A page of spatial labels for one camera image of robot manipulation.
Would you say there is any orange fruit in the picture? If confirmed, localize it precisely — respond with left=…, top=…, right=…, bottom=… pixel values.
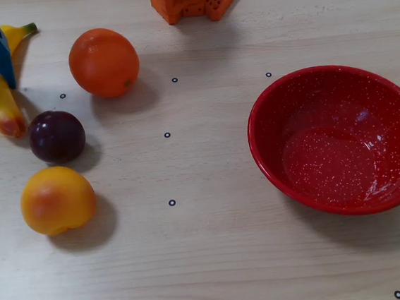
left=66, top=24, right=144, bottom=102

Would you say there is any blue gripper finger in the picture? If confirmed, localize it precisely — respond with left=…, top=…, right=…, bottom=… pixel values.
left=0, top=50, right=18, bottom=90

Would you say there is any dark purple plum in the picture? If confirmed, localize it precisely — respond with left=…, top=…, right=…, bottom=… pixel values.
left=25, top=107, right=89, bottom=166

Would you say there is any orange robot base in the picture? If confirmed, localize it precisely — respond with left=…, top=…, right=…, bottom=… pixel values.
left=150, top=0, right=239, bottom=28

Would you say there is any yellow-orange peach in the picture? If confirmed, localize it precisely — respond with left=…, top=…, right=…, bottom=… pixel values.
left=17, top=162, right=100, bottom=239

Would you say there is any red speckled bowl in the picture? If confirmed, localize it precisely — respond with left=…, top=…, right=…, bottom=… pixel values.
left=241, top=59, right=400, bottom=226

